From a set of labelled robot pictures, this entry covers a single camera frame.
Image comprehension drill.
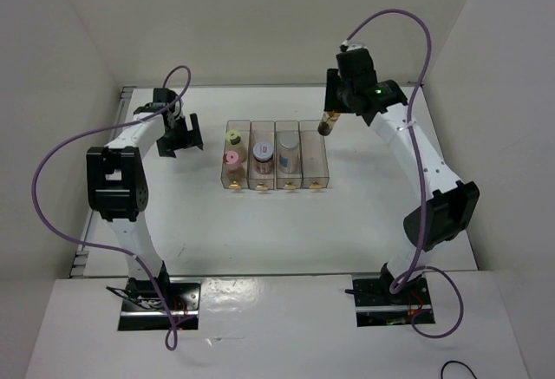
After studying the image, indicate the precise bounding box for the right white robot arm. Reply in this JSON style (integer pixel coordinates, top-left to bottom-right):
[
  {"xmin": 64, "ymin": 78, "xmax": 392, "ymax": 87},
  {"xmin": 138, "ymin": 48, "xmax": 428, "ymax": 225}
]
[{"xmin": 317, "ymin": 42, "xmax": 480, "ymax": 304}]

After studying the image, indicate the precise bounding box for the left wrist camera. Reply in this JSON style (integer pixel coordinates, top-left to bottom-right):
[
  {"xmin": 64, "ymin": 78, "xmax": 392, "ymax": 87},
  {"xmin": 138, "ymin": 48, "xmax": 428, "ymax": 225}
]
[{"xmin": 169, "ymin": 100, "xmax": 185, "ymax": 127}]

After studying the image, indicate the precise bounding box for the pink cap spice bottle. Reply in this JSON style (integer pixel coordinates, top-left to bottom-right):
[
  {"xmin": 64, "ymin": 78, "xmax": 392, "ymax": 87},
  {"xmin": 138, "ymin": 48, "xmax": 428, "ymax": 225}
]
[{"xmin": 223, "ymin": 151, "xmax": 245, "ymax": 183}]

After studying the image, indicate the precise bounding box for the clear organizer bin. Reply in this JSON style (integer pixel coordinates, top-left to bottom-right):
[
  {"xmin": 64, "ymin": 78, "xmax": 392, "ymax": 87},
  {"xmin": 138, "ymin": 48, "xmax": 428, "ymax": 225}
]
[
  {"xmin": 247, "ymin": 121, "xmax": 276, "ymax": 191},
  {"xmin": 299, "ymin": 120, "xmax": 330, "ymax": 191},
  {"xmin": 275, "ymin": 121, "xmax": 303, "ymax": 190},
  {"xmin": 220, "ymin": 120, "xmax": 251, "ymax": 190}
]

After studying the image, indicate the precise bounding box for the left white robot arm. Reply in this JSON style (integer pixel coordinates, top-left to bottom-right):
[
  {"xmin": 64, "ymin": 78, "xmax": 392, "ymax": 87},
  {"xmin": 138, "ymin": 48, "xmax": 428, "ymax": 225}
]
[{"xmin": 86, "ymin": 88, "xmax": 204, "ymax": 310}]

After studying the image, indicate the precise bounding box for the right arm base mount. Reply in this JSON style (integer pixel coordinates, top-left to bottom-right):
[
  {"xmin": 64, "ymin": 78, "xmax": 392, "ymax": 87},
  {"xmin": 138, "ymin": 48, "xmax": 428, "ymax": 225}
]
[{"xmin": 344, "ymin": 274, "xmax": 435, "ymax": 327}]

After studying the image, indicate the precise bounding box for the black cable on floor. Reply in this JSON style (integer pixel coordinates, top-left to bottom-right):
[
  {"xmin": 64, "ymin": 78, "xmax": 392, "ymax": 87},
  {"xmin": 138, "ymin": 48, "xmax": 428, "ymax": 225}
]
[{"xmin": 441, "ymin": 360, "xmax": 478, "ymax": 379}]

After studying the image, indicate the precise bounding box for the yellow cap spice bottle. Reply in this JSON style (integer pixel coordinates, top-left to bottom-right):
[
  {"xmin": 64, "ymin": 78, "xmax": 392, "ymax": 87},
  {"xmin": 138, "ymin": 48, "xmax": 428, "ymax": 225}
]
[{"xmin": 225, "ymin": 129, "xmax": 247, "ymax": 162}]

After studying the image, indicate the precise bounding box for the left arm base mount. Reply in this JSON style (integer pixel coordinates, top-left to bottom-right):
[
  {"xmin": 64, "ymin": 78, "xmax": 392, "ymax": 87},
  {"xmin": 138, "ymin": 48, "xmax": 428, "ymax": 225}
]
[{"xmin": 106, "ymin": 279, "xmax": 200, "ymax": 331}]

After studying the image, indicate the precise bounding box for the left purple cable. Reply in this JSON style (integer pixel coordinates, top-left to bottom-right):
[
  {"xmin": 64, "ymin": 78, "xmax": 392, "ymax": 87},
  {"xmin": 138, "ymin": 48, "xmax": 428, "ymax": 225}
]
[{"xmin": 30, "ymin": 65, "xmax": 193, "ymax": 352}]

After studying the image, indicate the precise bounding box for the red label spice jar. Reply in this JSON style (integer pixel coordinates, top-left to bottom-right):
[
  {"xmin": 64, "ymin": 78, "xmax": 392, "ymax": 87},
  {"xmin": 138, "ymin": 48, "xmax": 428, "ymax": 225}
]
[{"xmin": 252, "ymin": 140, "xmax": 274, "ymax": 174}]

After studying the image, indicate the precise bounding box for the gold black cap bottle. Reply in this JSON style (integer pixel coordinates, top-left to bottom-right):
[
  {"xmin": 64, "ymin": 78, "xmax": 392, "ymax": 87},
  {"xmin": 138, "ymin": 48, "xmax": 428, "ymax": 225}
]
[{"xmin": 317, "ymin": 111, "xmax": 341, "ymax": 137}]

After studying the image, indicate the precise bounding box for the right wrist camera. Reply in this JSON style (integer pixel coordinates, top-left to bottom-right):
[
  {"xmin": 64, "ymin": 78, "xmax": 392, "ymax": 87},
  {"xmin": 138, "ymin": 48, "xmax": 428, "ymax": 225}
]
[{"xmin": 339, "ymin": 40, "xmax": 368, "ymax": 53}]

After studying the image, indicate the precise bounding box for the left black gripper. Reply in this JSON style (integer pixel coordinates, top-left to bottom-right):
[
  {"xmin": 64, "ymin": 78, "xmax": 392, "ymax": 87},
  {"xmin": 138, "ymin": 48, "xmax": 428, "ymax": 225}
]
[{"xmin": 157, "ymin": 113, "xmax": 203, "ymax": 158}]

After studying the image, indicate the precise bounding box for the silver lid blue label jar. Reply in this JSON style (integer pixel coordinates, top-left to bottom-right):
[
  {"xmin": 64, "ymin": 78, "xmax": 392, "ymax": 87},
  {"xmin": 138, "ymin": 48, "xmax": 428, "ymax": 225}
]
[{"xmin": 277, "ymin": 132, "xmax": 300, "ymax": 174}]

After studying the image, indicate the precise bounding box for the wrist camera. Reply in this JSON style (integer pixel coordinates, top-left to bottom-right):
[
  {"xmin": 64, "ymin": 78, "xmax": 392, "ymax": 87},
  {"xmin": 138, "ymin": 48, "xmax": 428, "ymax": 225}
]
[
  {"xmin": 339, "ymin": 40, "xmax": 368, "ymax": 53},
  {"xmin": 169, "ymin": 100, "xmax": 185, "ymax": 127}
]

